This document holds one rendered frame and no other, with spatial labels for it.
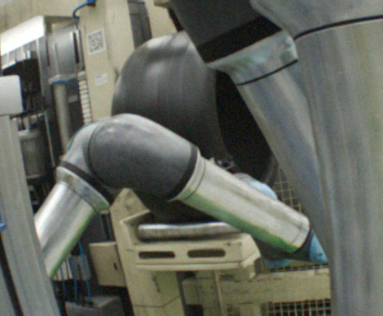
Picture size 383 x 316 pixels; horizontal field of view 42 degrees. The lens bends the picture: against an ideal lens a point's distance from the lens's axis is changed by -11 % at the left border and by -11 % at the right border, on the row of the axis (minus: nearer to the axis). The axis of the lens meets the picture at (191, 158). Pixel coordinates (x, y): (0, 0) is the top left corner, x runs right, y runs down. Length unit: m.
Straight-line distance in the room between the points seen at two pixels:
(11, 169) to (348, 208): 0.29
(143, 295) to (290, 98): 1.50
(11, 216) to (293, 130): 0.23
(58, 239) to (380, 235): 0.71
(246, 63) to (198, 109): 1.02
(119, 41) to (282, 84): 1.43
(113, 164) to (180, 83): 0.59
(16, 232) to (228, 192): 0.49
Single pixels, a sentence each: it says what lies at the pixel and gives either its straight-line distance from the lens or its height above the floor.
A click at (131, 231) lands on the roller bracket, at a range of 1.60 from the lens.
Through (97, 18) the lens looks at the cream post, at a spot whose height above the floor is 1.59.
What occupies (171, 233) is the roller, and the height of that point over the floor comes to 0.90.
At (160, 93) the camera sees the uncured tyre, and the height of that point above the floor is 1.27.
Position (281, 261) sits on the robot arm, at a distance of 1.10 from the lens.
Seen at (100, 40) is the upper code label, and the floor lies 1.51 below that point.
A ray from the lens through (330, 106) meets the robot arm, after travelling 0.21.
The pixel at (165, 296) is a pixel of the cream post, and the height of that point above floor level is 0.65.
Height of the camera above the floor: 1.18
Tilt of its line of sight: 3 degrees down
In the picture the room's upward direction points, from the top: 10 degrees counter-clockwise
